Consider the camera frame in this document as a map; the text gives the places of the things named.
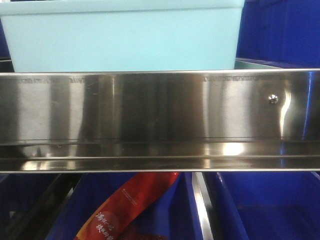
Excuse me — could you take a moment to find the blue bin with snack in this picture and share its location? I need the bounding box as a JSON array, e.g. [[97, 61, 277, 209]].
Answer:
[[46, 172, 203, 240]]

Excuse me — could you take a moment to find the blue bin upper left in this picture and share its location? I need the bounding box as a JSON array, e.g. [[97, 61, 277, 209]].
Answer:
[[0, 22, 11, 60]]

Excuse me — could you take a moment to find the blue bin upper right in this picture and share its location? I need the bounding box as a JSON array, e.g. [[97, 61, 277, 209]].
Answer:
[[236, 0, 320, 68]]

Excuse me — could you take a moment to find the steel shelf divider strip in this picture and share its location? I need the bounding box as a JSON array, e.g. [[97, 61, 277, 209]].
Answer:
[[192, 172, 214, 240]]

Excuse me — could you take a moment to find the stainless steel shelf rail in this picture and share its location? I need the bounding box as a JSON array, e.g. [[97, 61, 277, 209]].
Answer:
[[0, 68, 320, 173]]

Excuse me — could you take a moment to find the red snack bag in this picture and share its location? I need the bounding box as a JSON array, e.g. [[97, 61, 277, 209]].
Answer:
[[74, 172, 180, 240]]

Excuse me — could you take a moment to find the blue bin lower right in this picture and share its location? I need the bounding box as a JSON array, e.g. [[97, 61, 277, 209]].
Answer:
[[204, 171, 320, 240]]

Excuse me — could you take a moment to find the light blue plastic bin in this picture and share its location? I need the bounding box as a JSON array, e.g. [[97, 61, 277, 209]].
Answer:
[[0, 0, 244, 72]]

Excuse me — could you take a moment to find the blue bin lower left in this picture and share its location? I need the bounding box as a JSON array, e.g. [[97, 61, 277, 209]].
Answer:
[[0, 173, 57, 240]]

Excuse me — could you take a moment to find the chrome rail screw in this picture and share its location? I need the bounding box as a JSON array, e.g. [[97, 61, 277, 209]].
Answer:
[[267, 94, 279, 105]]

